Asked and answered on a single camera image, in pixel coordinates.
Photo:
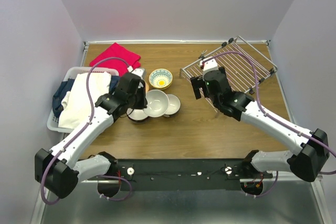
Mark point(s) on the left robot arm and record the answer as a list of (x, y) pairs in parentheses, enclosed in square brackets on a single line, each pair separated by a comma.
[(60, 169)]

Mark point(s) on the teal white bowl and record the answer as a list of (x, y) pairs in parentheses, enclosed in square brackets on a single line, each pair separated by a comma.
[(174, 106)]

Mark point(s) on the navy blue garment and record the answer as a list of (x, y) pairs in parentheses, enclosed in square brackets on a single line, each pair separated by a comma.
[(65, 87)]

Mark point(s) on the white laundry basket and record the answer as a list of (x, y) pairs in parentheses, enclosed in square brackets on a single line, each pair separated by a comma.
[(52, 122)]

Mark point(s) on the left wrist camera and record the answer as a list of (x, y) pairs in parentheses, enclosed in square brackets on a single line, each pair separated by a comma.
[(141, 72)]

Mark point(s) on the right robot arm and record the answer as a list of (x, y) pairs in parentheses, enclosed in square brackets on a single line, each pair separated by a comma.
[(307, 151)]

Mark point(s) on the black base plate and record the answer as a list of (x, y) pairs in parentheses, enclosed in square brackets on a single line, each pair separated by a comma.
[(185, 174)]

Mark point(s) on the cream striped bowl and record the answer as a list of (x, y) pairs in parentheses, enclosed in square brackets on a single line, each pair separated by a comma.
[(160, 77)]

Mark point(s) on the beige bowl with drawing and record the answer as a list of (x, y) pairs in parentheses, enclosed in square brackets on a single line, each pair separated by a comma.
[(147, 87)]

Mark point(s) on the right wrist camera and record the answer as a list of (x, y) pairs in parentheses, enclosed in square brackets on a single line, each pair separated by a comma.
[(207, 66)]

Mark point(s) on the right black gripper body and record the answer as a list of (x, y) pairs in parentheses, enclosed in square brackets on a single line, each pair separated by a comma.
[(214, 102)]

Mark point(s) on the wire dish rack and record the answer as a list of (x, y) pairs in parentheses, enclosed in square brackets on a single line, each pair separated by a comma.
[(235, 55)]

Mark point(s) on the white cloth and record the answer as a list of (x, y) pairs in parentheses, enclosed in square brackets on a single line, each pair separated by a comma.
[(77, 102)]

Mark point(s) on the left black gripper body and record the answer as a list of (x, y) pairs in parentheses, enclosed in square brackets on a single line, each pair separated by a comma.
[(138, 101)]

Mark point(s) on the red folded cloth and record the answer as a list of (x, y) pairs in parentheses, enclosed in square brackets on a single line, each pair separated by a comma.
[(116, 50)]

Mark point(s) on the plain beige bowl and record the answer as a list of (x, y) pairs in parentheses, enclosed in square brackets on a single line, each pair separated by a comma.
[(158, 103)]

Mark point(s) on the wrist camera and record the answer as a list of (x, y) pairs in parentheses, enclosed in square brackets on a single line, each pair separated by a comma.
[(141, 72), (207, 66)]

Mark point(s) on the red bowl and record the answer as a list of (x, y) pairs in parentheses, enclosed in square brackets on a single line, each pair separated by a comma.
[(137, 115)]

